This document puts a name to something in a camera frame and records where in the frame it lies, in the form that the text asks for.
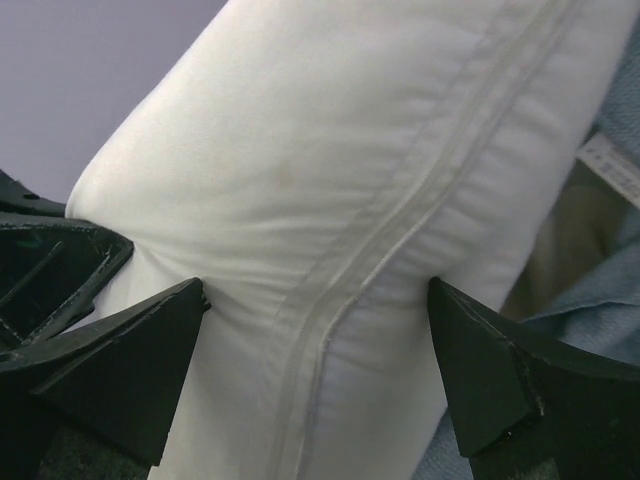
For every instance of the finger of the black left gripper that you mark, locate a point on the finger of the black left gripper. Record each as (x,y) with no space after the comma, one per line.
(52,267)

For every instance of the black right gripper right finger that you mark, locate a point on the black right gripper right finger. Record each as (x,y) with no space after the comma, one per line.
(527,406)

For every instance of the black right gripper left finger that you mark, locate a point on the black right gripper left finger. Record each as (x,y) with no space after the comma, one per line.
(115,383)

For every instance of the blue-grey pillowcase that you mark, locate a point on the blue-grey pillowcase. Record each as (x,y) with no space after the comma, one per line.
(582,286)

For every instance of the white pillow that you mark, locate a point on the white pillow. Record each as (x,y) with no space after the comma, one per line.
(315,163)

